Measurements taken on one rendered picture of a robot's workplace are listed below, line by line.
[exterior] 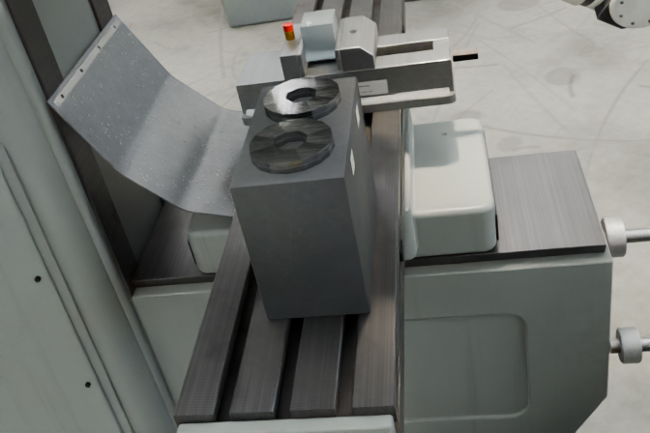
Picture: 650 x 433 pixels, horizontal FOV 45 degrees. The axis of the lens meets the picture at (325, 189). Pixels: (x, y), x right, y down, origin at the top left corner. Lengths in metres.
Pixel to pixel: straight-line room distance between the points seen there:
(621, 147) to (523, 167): 1.44
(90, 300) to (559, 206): 0.78
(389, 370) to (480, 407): 0.70
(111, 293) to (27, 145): 0.30
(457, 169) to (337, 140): 0.49
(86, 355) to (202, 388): 0.58
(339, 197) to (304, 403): 0.21
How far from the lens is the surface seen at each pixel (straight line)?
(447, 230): 1.22
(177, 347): 1.45
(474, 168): 1.29
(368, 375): 0.83
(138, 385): 1.47
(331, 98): 0.89
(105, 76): 1.32
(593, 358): 1.43
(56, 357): 1.44
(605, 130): 2.96
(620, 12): 1.08
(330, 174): 0.78
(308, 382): 0.83
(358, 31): 1.28
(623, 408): 2.02
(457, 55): 1.29
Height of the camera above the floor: 1.55
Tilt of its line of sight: 34 degrees down
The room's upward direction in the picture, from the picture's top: 12 degrees counter-clockwise
